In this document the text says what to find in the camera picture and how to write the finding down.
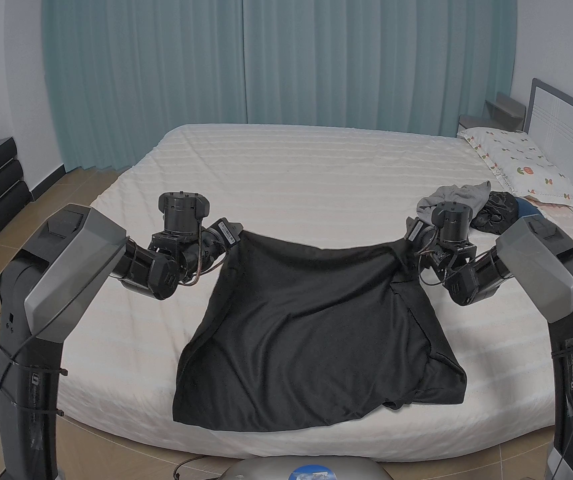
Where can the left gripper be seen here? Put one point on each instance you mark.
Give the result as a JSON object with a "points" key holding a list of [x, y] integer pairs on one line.
{"points": [[212, 250]]}

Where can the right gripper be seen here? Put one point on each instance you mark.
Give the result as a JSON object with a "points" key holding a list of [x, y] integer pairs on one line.
{"points": [[424, 245]]}

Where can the black T-shirt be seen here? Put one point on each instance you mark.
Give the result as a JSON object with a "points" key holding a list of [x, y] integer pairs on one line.
{"points": [[306, 328]]}

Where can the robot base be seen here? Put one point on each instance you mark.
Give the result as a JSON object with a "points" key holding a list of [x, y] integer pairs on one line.
{"points": [[266, 470]]}

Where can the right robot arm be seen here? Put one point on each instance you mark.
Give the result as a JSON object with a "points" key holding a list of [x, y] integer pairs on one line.
{"points": [[536, 258]]}

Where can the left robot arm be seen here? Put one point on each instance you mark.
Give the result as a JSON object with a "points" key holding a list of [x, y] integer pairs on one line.
{"points": [[66, 258]]}

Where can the bed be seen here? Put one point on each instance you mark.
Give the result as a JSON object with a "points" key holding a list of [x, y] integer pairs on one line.
{"points": [[291, 178]]}

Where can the grey garment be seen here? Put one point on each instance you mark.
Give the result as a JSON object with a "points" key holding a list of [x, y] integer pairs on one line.
{"points": [[461, 193]]}

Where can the black shiny garment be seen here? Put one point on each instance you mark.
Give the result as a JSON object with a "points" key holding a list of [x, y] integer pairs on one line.
{"points": [[496, 210]]}

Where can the dark blue garment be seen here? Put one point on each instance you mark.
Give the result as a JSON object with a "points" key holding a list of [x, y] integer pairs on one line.
{"points": [[526, 209]]}

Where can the white printed pillow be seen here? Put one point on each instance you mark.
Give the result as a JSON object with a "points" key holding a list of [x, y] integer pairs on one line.
{"points": [[521, 158]]}

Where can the grey bedside table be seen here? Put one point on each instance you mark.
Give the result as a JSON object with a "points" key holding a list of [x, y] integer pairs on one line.
{"points": [[504, 108]]}

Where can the blue-green curtain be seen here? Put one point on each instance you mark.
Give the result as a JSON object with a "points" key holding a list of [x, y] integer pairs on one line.
{"points": [[141, 68], [366, 48]]}

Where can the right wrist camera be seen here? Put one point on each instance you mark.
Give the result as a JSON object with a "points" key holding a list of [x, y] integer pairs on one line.
{"points": [[415, 229]]}

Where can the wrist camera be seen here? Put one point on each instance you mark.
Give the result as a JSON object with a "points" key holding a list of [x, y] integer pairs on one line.
{"points": [[415, 229], [227, 230]]}

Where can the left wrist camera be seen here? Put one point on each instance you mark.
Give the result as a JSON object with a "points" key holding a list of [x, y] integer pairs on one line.
{"points": [[227, 230]]}

